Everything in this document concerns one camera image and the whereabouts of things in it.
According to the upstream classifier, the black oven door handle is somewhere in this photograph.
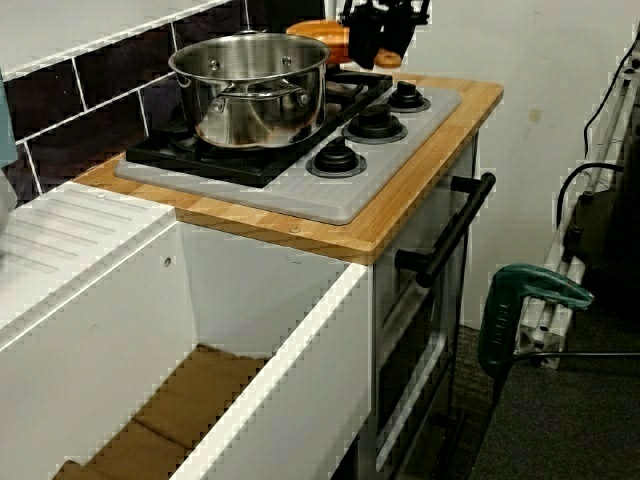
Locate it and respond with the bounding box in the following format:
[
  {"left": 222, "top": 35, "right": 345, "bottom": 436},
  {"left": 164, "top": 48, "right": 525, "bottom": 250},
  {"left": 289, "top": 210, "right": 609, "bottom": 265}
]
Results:
[{"left": 394, "top": 172, "right": 497, "bottom": 289}]

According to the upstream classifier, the aluminium frame rail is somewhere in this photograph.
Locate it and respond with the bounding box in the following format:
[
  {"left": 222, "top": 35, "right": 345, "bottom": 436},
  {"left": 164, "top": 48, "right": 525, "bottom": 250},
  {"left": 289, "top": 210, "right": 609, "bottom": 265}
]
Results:
[{"left": 517, "top": 319, "right": 569, "bottom": 371}]

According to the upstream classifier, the black box device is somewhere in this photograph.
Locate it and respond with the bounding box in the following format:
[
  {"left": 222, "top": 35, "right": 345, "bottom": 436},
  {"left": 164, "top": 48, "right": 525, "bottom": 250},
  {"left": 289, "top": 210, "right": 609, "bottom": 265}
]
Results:
[{"left": 569, "top": 149, "right": 640, "bottom": 301}]

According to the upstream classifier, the white sink unit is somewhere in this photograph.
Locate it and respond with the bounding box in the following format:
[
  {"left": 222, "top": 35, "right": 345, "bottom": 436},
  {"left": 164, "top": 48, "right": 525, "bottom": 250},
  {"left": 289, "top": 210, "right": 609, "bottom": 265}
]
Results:
[{"left": 0, "top": 180, "right": 376, "bottom": 480}]

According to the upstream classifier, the orange toy frying pan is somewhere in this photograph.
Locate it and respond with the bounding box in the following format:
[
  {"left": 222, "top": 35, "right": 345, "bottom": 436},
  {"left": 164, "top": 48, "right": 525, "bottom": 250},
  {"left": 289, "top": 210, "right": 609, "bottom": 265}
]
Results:
[{"left": 285, "top": 18, "right": 402, "bottom": 70}]

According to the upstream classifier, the white oven cabinet front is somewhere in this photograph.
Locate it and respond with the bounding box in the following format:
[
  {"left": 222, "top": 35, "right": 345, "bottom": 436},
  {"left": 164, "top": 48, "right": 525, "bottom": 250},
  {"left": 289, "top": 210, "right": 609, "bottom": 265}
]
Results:
[{"left": 372, "top": 129, "right": 481, "bottom": 480}]

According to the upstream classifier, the grey stove top plate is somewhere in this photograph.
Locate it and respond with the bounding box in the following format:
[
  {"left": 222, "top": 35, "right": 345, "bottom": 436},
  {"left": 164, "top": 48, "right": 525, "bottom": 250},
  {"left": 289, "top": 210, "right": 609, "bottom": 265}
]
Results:
[{"left": 114, "top": 74, "right": 462, "bottom": 226}]

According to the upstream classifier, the stainless steel pot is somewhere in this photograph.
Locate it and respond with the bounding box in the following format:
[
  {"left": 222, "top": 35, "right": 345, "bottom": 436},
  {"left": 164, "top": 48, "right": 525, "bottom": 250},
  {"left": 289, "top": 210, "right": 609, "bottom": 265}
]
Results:
[{"left": 167, "top": 30, "right": 332, "bottom": 151}]

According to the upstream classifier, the black burner grate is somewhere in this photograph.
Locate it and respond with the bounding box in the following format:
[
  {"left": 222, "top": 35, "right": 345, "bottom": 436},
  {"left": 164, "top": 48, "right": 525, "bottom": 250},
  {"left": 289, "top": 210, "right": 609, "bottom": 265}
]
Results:
[
  {"left": 125, "top": 99, "right": 351, "bottom": 190},
  {"left": 322, "top": 69, "right": 395, "bottom": 121}
]

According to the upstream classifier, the dark tile backsplash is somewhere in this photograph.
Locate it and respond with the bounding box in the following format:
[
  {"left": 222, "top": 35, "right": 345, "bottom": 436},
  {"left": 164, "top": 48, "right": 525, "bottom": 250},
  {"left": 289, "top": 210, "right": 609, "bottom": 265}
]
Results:
[{"left": 0, "top": 0, "right": 251, "bottom": 209}]

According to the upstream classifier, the wooden kitchen countertop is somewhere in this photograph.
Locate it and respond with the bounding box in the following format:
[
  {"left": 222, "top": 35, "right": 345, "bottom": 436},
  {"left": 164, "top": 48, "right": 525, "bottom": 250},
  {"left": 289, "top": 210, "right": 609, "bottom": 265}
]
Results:
[{"left": 72, "top": 72, "right": 504, "bottom": 266}]

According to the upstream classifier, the black cable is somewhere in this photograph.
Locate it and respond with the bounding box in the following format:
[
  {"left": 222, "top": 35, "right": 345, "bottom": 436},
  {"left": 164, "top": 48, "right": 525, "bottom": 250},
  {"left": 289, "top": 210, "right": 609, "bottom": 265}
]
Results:
[
  {"left": 583, "top": 37, "right": 640, "bottom": 151},
  {"left": 554, "top": 162, "right": 626, "bottom": 231}
]

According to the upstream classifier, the black stove knob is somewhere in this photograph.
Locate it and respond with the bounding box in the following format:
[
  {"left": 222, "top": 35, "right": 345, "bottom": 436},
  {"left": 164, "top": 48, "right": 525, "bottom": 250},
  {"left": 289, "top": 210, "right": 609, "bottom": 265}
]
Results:
[
  {"left": 385, "top": 80, "right": 432, "bottom": 114},
  {"left": 342, "top": 103, "right": 409, "bottom": 145},
  {"left": 305, "top": 137, "right": 368, "bottom": 179}
]

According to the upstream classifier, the brown cardboard sheet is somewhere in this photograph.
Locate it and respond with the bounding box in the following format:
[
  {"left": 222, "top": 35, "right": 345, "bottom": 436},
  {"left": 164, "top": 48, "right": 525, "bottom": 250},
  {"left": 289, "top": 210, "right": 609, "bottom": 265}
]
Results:
[{"left": 52, "top": 343, "right": 271, "bottom": 480}]

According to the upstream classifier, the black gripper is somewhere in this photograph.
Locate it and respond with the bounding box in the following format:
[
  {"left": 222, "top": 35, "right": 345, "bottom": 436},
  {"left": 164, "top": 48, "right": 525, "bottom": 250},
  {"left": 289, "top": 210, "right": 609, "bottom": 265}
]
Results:
[{"left": 342, "top": 0, "right": 431, "bottom": 71}]

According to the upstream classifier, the green clamp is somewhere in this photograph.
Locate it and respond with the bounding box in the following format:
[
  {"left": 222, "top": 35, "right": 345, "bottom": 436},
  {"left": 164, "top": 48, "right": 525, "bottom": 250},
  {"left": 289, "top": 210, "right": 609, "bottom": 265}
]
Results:
[{"left": 477, "top": 263, "right": 596, "bottom": 374}]

